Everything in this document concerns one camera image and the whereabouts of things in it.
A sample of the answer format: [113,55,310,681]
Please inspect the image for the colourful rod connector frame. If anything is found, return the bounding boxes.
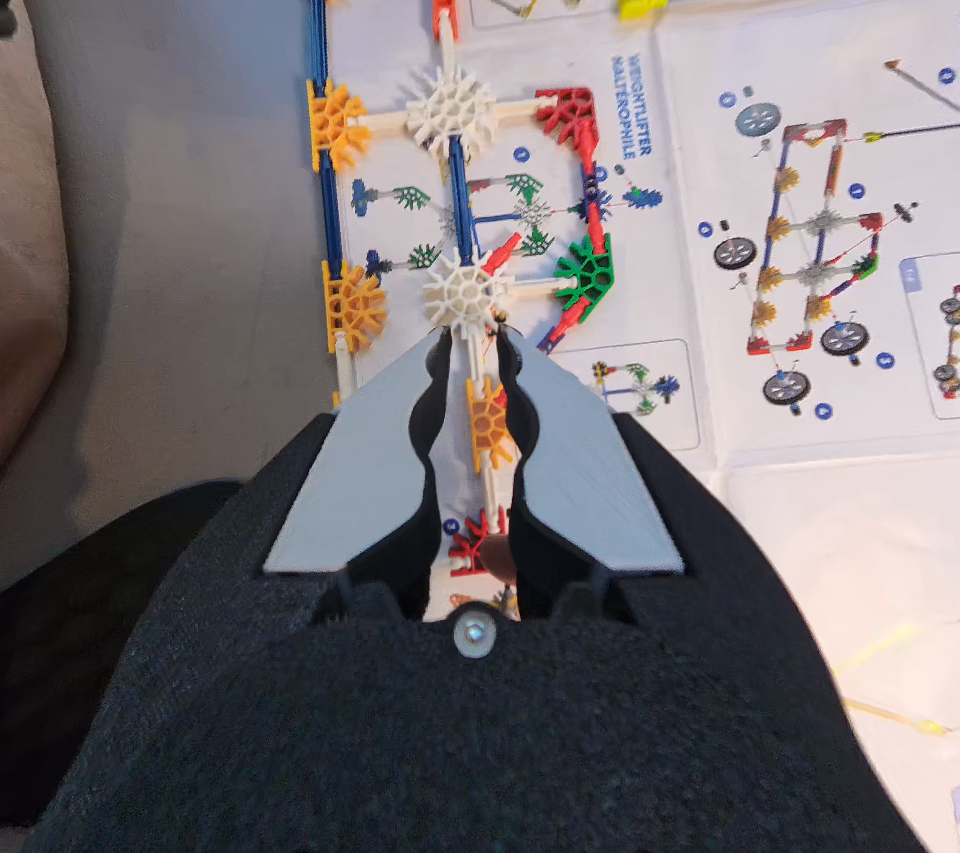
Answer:
[297,0,619,581]

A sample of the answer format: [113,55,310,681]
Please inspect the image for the white building instruction sheet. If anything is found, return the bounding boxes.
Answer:
[323,0,960,853]

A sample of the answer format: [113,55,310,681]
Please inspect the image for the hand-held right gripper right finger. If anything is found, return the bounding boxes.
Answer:
[495,328,688,614]

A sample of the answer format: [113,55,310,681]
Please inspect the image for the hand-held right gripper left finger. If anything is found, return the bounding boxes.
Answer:
[264,331,451,611]

